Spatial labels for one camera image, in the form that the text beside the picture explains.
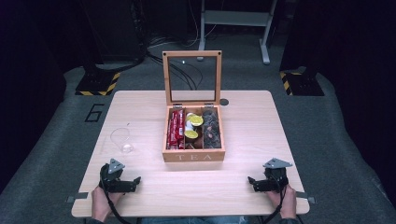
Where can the pile of dark round pods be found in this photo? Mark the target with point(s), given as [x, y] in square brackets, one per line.
[212, 129]

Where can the dark round table grommet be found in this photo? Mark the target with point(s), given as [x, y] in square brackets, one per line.
[224, 102]

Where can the white metal stand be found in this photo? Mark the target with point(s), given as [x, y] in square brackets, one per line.
[236, 18]

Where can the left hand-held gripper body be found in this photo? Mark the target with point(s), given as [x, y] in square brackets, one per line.
[115, 182]

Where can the person's left hand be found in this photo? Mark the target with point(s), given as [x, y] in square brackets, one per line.
[100, 203]

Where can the yellow-lidded creamer cup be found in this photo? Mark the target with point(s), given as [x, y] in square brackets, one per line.
[196, 120]
[191, 134]

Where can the grey table bracket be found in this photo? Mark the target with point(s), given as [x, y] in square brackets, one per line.
[304, 196]
[77, 197]

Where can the white creamer cup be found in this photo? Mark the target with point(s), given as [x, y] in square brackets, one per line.
[189, 126]

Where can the red stick packet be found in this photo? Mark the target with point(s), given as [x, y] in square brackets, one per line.
[175, 124]
[170, 133]
[181, 130]

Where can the black yellow striped stand base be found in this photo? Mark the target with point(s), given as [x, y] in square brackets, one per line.
[303, 85]
[96, 84]

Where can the black equipment cabinet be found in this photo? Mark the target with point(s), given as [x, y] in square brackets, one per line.
[118, 28]

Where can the clear glass cup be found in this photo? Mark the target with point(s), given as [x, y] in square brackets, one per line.
[126, 146]

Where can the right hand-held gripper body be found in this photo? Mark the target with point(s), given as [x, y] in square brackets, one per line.
[275, 180]

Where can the person's right hand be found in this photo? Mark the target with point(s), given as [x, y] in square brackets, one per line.
[288, 202]

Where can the wooden compartment box glass lid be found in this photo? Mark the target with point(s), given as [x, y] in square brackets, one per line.
[199, 157]

